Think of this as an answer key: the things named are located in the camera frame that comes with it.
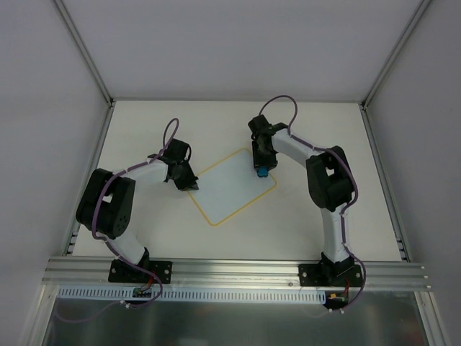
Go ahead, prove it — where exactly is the blue bone-shaped whiteboard eraser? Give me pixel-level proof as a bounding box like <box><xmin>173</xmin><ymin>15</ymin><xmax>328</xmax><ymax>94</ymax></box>
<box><xmin>256</xmin><ymin>167</ymin><xmax>269</xmax><ymax>178</ymax></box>

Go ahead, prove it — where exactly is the yellow-framed small whiteboard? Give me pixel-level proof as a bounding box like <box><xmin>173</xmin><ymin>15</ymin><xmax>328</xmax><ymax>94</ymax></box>
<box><xmin>188</xmin><ymin>148</ymin><xmax>277</xmax><ymax>227</ymax></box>

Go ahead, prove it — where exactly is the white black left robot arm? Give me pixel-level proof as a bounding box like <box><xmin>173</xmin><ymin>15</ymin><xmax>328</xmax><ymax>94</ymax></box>
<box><xmin>76</xmin><ymin>139</ymin><xmax>199</xmax><ymax>282</ymax></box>

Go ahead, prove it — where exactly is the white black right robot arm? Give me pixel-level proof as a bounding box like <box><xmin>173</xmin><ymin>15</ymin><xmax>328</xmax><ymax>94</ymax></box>
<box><xmin>249</xmin><ymin>122</ymin><xmax>357</xmax><ymax>286</ymax></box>

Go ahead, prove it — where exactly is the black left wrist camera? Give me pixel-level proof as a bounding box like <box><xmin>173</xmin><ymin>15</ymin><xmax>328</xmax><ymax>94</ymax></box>
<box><xmin>164</xmin><ymin>138</ymin><xmax>192</xmax><ymax>162</ymax></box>

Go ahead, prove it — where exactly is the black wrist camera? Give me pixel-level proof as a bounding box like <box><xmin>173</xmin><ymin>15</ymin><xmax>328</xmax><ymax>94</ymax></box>
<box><xmin>164</xmin><ymin>138</ymin><xmax>192</xmax><ymax>162</ymax></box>
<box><xmin>248</xmin><ymin>115</ymin><xmax>288</xmax><ymax>141</ymax></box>

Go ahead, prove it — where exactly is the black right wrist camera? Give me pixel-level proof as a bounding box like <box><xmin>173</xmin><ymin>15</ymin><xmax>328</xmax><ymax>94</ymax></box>
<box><xmin>248</xmin><ymin>115</ymin><xmax>288</xmax><ymax>141</ymax></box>

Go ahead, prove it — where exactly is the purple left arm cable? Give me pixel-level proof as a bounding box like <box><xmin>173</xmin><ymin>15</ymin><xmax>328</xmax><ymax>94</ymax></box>
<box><xmin>53</xmin><ymin>117</ymin><xmax>181</xmax><ymax>323</ymax></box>

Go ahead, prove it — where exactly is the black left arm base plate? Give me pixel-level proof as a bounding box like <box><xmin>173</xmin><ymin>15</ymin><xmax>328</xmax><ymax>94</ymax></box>
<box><xmin>107</xmin><ymin>259</ymin><xmax>173</xmax><ymax>284</ymax></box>

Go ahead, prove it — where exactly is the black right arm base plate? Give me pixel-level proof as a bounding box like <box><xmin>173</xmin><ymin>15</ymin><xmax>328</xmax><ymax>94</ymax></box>
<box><xmin>298</xmin><ymin>257</ymin><xmax>364</xmax><ymax>288</ymax></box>

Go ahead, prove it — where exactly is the white slotted cable duct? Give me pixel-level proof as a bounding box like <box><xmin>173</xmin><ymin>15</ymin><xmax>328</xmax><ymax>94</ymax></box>
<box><xmin>57</xmin><ymin>285</ymin><xmax>326</xmax><ymax>305</ymax></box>

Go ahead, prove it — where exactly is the aluminium left side rail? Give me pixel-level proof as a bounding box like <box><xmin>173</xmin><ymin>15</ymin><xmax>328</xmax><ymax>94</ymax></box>
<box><xmin>60</xmin><ymin>100</ymin><xmax>116</xmax><ymax>257</ymax></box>

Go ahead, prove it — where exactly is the aluminium rail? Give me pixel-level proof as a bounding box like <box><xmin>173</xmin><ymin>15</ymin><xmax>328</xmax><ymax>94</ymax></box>
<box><xmin>42</xmin><ymin>256</ymin><xmax>432</xmax><ymax>292</ymax></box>
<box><xmin>359</xmin><ymin>104</ymin><xmax>411</xmax><ymax>262</ymax></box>
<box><xmin>60</xmin><ymin>100</ymin><xmax>116</xmax><ymax>257</ymax></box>

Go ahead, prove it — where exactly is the aluminium right side rail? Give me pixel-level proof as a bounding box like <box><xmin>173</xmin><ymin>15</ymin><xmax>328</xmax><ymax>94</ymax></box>
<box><xmin>359</xmin><ymin>104</ymin><xmax>411</xmax><ymax>262</ymax></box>

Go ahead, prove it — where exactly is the aluminium front rail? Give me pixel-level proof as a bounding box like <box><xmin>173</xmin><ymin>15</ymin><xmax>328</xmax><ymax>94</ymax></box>
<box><xmin>42</xmin><ymin>256</ymin><xmax>432</xmax><ymax>292</ymax></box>

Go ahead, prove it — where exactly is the aluminium corner post left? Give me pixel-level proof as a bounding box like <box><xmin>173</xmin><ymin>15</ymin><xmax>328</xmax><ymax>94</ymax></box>
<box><xmin>51</xmin><ymin>0</ymin><xmax>114</xmax><ymax>107</ymax></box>

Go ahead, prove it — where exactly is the aluminium corner post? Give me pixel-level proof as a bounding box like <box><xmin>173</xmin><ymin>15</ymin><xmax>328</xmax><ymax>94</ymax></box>
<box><xmin>51</xmin><ymin>0</ymin><xmax>114</xmax><ymax>107</ymax></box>
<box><xmin>361</xmin><ymin>0</ymin><xmax>433</xmax><ymax>110</ymax></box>

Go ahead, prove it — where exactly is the aluminium corner post right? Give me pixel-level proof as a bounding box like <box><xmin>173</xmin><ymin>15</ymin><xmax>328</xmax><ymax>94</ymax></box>
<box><xmin>361</xmin><ymin>0</ymin><xmax>433</xmax><ymax>110</ymax></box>

